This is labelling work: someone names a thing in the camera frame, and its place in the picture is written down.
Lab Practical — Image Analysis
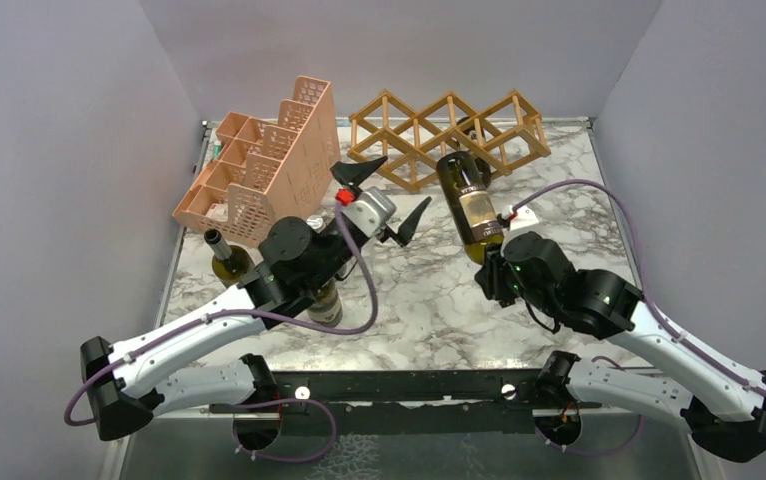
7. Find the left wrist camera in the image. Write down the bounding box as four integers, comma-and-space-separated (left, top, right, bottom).
335, 187, 396, 238

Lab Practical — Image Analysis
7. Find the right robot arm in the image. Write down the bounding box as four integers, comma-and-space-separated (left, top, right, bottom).
475, 232, 766, 463

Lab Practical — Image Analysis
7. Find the pink plastic organizer rack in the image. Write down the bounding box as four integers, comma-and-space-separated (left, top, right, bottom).
173, 76, 341, 247

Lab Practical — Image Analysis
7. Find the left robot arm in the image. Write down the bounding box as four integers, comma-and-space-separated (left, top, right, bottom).
77, 160, 426, 441

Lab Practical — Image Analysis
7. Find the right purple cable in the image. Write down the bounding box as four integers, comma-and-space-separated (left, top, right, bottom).
508, 178, 766, 460

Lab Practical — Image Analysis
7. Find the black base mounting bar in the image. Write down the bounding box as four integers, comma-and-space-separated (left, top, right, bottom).
208, 368, 564, 436

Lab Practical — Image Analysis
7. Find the dark green embossed wine bottle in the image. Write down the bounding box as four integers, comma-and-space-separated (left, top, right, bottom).
454, 116, 486, 151

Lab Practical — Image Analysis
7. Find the green Primitivo wine bottle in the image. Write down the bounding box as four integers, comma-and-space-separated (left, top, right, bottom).
435, 151, 504, 265

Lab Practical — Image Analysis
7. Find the clear bottle dark label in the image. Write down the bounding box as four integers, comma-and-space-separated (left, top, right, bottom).
306, 215, 327, 233

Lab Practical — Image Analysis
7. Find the green bottle far left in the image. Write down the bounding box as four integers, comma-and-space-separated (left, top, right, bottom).
203, 228, 253, 287

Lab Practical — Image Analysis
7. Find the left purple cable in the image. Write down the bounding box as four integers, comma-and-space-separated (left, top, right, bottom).
63, 201, 382, 465

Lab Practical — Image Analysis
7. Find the green bottle white label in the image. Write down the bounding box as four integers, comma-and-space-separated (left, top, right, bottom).
306, 278, 343, 327

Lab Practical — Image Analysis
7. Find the wooden wine rack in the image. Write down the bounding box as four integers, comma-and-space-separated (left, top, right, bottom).
347, 89, 551, 193

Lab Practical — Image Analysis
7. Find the purple cable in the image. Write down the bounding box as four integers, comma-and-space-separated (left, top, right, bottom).
63, 201, 382, 465
508, 178, 766, 460

